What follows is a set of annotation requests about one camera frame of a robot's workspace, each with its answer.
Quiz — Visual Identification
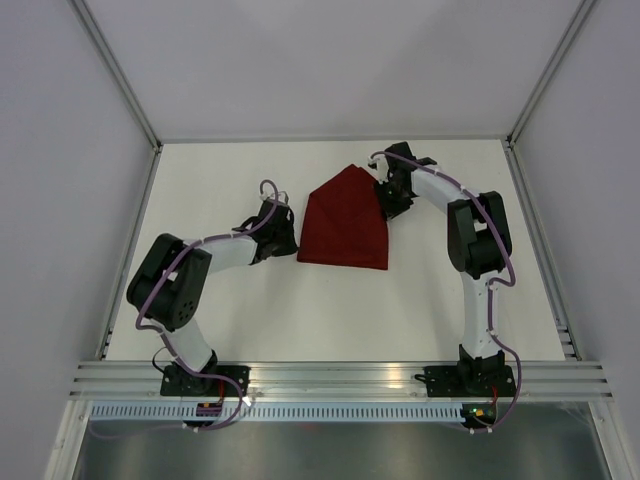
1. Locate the red cloth napkin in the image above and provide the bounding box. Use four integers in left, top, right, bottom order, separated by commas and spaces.
297, 164, 389, 271

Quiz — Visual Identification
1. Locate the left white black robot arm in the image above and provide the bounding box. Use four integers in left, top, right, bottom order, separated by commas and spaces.
126, 199, 298, 396

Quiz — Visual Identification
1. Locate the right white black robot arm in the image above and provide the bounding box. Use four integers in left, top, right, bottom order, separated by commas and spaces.
368, 142, 515, 395

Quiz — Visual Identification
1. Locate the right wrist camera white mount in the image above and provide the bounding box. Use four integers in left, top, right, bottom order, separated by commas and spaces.
367, 154, 389, 183

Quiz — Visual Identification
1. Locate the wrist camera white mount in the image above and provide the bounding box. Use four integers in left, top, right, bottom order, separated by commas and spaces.
260, 191, 289, 208
367, 154, 389, 183

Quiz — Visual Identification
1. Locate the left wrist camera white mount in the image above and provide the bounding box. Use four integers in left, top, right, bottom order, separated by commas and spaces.
260, 191, 289, 208

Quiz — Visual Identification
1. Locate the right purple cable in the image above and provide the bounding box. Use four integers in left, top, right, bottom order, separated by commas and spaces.
369, 151, 524, 434

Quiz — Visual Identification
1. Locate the right robot arm base mount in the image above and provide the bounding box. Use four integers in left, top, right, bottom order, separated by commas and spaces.
415, 365, 516, 398

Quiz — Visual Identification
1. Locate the white slotted cable duct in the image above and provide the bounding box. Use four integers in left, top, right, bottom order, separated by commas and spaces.
90, 401, 463, 423

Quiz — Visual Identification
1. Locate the aluminium frame rail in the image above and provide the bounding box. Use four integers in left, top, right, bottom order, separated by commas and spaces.
68, 361, 613, 402

